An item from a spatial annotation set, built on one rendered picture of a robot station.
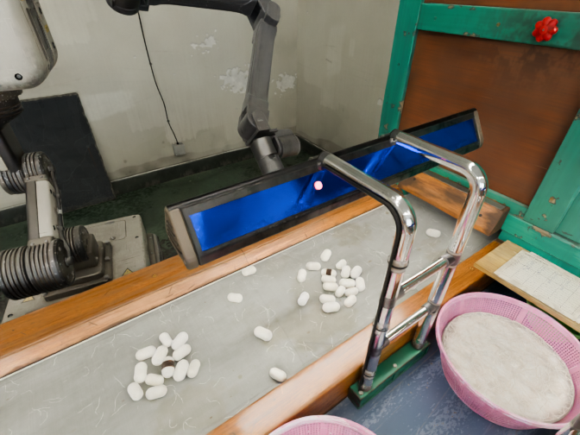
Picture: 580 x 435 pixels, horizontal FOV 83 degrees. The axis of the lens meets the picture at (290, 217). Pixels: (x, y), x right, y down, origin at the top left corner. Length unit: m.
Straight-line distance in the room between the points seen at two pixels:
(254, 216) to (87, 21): 2.16
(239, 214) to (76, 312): 0.50
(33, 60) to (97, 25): 1.55
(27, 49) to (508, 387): 1.16
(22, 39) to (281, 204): 0.69
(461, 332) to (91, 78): 2.35
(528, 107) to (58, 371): 1.10
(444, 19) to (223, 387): 0.95
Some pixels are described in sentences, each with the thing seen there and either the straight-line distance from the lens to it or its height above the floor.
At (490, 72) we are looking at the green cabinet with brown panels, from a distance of 0.96.
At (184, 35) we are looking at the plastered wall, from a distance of 2.61.
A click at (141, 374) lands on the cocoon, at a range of 0.69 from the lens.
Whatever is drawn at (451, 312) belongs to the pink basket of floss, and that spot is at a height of 0.74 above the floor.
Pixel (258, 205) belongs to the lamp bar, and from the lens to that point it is 0.43.
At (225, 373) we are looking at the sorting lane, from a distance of 0.67.
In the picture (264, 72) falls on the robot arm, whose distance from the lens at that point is 0.97.
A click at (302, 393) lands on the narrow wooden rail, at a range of 0.62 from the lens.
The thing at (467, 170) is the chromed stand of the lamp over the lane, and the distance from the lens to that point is 0.51.
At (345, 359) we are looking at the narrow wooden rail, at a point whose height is 0.76.
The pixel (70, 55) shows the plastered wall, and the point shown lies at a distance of 2.50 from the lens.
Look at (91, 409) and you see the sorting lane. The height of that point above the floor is 0.74.
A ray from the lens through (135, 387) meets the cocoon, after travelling 0.68.
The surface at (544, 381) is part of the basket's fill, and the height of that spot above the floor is 0.74.
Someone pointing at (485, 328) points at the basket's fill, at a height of 0.73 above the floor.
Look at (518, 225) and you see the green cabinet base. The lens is 1.00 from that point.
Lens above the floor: 1.32
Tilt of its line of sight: 36 degrees down
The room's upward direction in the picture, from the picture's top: straight up
